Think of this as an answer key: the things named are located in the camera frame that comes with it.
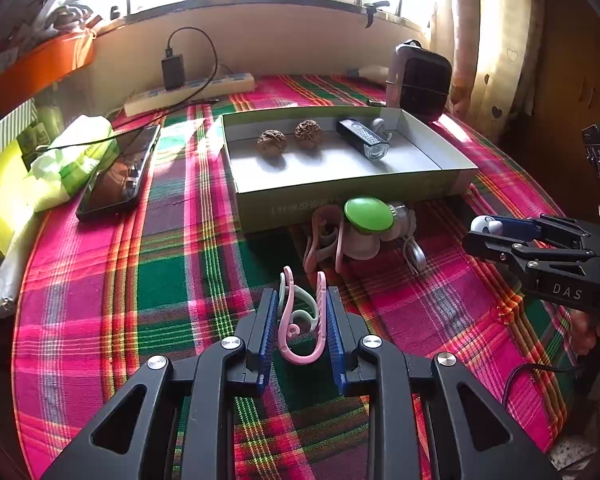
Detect green tissue pack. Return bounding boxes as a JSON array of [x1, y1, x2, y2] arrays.
[[22, 115, 118, 212]]

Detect white power strip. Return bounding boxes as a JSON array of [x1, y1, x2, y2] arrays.
[[124, 72, 257, 117]]

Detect pink plastic clip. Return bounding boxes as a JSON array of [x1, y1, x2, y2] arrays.
[[278, 266, 328, 365], [302, 205, 350, 275]]

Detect cream heart print curtain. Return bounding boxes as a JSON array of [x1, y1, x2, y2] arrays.
[[432, 0, 546, 133]]

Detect orange plastic tray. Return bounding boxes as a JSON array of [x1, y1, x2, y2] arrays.
[[0, 32, 97, 111]]

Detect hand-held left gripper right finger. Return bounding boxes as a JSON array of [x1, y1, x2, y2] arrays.
[[325, 286, 563, 480]]

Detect yellow green carton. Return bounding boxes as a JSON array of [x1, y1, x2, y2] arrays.
[[0, 137, 36, 266]]

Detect black bike light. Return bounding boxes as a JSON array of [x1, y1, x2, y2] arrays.
[[336, 119, 392, 162]]

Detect person's right hand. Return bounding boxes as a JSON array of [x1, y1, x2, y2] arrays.
[[570, 307, 600, 358]]

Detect white round USB gadget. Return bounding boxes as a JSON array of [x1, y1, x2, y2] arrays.
[[387, 201, 417, 233]]

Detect grey white panda gadget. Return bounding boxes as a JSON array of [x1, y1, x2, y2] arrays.
[[470, 215, 502, 234]]

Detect cream cloth bundle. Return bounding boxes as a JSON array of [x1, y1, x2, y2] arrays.
[[347, 64, 393, 83]]

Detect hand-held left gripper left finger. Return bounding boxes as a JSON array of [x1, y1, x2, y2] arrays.
[[40, 287, 281, 480]]

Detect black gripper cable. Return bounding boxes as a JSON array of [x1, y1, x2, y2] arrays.
[[502, 362, 581, 406]]

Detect grey space heater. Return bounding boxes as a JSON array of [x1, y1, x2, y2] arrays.
[[385, 40, 453, 123]]

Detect black window handle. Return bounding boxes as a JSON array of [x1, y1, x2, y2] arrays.
[[362, 2, 388, 28]]

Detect black charger adapter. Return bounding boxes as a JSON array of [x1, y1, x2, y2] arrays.
[[161, 54, 187, 91]]

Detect crumpled plastic bags pile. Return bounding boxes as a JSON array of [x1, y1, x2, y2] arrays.
[[30, 0, 98, 41]]

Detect white USB cable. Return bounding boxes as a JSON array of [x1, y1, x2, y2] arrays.
[[400, 235, 428, 277]]

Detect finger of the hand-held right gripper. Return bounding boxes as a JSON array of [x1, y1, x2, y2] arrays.
[[492, 214, 596, 253], [462, 230, 598, 275]]

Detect brown wooden cabinet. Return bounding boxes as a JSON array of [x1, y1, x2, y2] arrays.
[[500, 0, 600, 171]]

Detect black smartphone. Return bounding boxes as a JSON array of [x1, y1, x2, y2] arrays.
[[75, 124, 162, 222]]

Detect green white striped box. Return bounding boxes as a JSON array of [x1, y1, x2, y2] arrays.
[[0, 99, 37, 166]]

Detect black charging cable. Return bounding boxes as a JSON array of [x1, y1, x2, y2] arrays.
[[35, 27, 223, 153]]

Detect brown wrinkled walnut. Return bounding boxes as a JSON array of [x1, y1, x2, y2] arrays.
[[257, 129, 287, 157], [294, 119, 322, 147]]

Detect green white cardboard box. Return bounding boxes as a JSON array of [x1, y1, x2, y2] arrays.
[[221, 105, 480, 235]]

